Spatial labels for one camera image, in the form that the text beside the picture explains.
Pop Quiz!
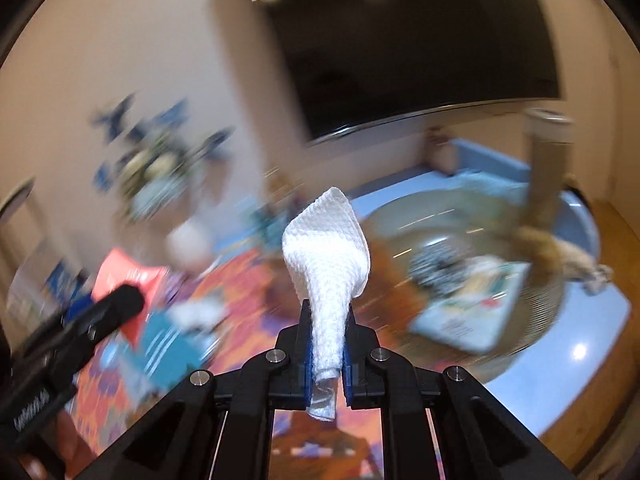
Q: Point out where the coral red cloth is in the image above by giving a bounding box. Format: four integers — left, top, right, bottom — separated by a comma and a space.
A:
95, 247, 168, 341

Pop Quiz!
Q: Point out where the brown handbag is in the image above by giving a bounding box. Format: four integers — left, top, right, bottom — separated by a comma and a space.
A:
424, 127, 458, 173

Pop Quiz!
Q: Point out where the teal white-striped cloth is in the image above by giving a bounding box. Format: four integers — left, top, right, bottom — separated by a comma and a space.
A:
135, 310, 216, 391

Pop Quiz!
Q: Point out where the beige plush toy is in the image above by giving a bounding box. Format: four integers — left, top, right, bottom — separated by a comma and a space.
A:
515, 225, 613, 293

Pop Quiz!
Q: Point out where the steel thermos bottle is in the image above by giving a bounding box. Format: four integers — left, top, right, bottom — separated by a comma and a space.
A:
520, 107, 576, 231

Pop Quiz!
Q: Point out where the person's left hand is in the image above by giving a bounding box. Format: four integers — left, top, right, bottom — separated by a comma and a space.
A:
20, 395, 101, 480

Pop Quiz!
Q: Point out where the blue and white flower bouquet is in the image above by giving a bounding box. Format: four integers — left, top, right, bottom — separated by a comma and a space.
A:
90, 92, 236, 221

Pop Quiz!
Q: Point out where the colourful patterned mat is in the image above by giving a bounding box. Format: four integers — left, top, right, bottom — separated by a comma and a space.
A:
65, 250, 446, 480

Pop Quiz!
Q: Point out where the black television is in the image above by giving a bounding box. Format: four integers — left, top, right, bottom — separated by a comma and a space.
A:
250, 0, 561, 147

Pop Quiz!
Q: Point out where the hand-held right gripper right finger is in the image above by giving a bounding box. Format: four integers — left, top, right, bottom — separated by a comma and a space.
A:
342, 305, 576, 480

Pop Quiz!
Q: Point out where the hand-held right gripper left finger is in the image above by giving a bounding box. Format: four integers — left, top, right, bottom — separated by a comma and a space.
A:
65, 301, 321, 480

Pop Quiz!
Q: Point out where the pale blue printed pouch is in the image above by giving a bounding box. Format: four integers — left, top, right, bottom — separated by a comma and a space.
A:
410, 260, 531, 353

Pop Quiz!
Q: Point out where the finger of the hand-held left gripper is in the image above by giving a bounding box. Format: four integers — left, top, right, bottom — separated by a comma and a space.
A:
30, 284, 147, 361

